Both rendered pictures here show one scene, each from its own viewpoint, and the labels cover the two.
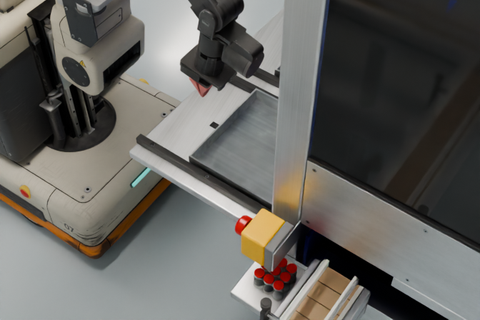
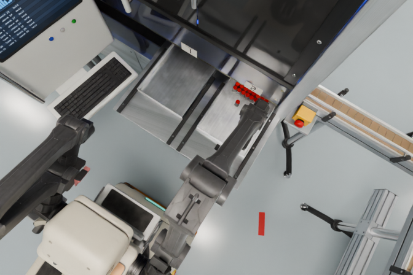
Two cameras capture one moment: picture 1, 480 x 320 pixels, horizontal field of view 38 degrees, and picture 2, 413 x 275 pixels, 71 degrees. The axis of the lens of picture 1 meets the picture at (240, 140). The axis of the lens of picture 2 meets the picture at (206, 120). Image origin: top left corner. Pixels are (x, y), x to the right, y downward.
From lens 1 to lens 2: 122 cm
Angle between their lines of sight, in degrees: 45
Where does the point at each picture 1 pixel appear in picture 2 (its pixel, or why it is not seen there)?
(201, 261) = not seen: hidden behind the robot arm
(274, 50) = (159, 119)
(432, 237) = not seen: hidden behind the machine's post
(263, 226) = (306, 113)
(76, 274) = (200, 239)
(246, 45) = (263, 105)
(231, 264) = not seen: hidden behind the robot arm
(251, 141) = (226, 129)
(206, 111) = (207, 153)
